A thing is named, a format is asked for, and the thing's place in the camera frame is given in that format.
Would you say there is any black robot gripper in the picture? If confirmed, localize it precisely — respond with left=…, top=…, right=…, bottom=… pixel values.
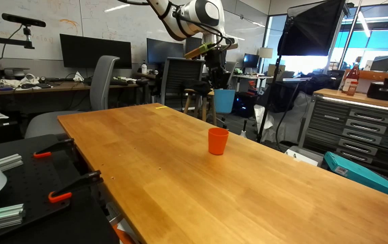
left=203, top=43, right=233, bottom=91

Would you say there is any blue plastic cup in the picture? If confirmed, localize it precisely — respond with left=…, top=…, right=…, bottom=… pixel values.
left=213, top=88, right=237, bottom=115

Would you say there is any orange plastic cup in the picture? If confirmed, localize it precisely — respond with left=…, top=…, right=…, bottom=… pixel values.
left=207, top=126, right=230, bottom=157

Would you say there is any grey mesh office chair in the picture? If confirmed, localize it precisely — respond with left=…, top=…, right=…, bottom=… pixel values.
left=225, top=60, right=237, bottom=92

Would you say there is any wooden stool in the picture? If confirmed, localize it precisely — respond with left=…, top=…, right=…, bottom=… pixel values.
left=182, top=81, right=221, bottom=126

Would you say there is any monitor with blue screen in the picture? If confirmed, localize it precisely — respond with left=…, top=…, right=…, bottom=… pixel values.
left=241, top=51, right=262, bottom=70

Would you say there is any narrow black monitor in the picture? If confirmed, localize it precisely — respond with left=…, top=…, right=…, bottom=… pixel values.
left=184, top=35, right=203, bottom=54

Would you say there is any black light stand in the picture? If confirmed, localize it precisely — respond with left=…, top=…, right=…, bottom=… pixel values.
left=255, top=54, right=283, bottom=144

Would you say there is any black desktop monitor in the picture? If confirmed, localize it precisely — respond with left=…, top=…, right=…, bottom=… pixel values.
left=145, top=36, right=186, bottom=65

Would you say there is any black softbox light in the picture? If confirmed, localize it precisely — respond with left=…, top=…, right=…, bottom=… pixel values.
left=277, top=0, right=347, bottom=58

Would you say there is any white box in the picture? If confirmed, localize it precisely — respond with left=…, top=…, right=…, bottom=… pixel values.
left=285, top=145, right=325, bottom=168

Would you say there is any large black wide monitor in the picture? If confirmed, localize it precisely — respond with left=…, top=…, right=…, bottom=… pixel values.
left=58, top=32, right=133, bottom=70

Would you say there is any red bottle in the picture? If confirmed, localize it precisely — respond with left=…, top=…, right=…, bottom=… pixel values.
left=340, top=62, right=361, bottom=97

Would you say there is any grey drawer cabinet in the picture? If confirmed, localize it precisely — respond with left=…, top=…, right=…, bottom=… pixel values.
left=301, top=87, right=388, bottom=182

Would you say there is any teal plastic case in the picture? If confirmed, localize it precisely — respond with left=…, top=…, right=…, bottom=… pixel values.
left=323, top=150, right=388, bottom=206

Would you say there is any brown wooden desk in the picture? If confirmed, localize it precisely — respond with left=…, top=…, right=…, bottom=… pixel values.
left=0, top=79, right=150, bottom=116

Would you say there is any black mounting board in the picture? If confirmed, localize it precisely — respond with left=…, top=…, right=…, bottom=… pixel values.
left=0, top=133, right=121, bottom=244

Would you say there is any short aluminium extrusion piece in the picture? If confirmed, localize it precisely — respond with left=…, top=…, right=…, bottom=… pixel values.
left=0, top=152, right=24, bottom=173

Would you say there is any black orange-handled clamp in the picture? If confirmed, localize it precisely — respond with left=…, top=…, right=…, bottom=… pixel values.
left=46, top=169, right=103, bottom=205
left=32, top=137, right=74, bottom=160

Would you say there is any black stereo camera bar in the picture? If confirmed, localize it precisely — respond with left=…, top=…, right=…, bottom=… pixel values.
left=0, top=12, right=47, bottom=28

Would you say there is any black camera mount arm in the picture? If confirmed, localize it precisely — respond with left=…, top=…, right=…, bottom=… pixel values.
left=0, top=34, right=36, bottom=79

